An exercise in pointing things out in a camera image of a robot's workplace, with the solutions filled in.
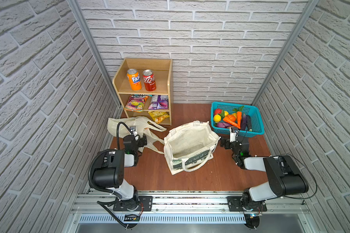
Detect pink green candy bag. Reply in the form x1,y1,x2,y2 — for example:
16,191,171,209
124,95,149,112

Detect yellow chip bag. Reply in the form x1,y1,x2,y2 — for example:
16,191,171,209
148,111,170,124

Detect aluminium rail frame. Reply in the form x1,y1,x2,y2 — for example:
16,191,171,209
62,189,319,233

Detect thin cream plastic bag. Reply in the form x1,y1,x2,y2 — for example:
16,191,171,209
107,116,167,154

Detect canvas tote bag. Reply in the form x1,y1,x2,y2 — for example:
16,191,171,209
164,120,221,175

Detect purple candy bag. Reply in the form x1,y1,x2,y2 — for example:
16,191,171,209
148,95,169,110

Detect orange Fanta can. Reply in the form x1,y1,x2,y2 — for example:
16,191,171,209
127,69,142,91

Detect wooden shelf unit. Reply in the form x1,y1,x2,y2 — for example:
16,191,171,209
112,58,173,125

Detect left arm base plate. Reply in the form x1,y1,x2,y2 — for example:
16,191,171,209
113,196,153,212

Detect purple toy eggplant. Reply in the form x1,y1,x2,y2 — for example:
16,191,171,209
241,114,248,131

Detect red toy tomato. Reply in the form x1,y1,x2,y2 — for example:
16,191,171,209
214,109,223,115

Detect teal plastic basket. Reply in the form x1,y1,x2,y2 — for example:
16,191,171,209
211,102,264,138

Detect orange toy carrot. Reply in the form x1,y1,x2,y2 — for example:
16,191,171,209
235,111,242,129

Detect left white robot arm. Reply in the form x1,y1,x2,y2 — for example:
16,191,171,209
88,134,147,211

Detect red cola can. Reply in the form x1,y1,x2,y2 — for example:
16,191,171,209
143,70,157,92

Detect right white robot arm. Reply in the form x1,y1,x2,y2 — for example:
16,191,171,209
220,138,309,212

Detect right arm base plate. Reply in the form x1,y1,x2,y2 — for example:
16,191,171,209
227,196,267,212

